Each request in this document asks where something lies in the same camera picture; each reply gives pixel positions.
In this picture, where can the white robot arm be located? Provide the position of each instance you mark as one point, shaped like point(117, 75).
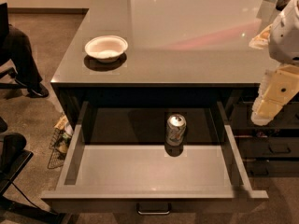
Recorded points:
point(283, 41)

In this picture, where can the black chair near camera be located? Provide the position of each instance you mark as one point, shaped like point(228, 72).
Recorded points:
point(13, 158)

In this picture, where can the white paper bowl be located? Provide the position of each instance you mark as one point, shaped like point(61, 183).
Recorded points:
point(106, 48)

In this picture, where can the metal drawer handle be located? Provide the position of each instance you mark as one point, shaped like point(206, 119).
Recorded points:
point(153, 209)

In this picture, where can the dark lower drawers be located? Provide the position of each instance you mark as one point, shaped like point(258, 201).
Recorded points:
point(271, 150)

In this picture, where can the grey open top drawer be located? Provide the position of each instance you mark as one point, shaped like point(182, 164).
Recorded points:
point(118, 157)

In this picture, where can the silver 7up soda can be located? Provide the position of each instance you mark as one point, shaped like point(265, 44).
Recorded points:
point(175, 129)

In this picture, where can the person leg dark trousers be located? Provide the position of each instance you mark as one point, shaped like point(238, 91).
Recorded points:
point(19, 51)

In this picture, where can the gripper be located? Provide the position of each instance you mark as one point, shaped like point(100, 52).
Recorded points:
point(286, 36)

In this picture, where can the wire waste basket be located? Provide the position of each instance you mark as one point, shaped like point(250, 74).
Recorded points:
point(60, 142)

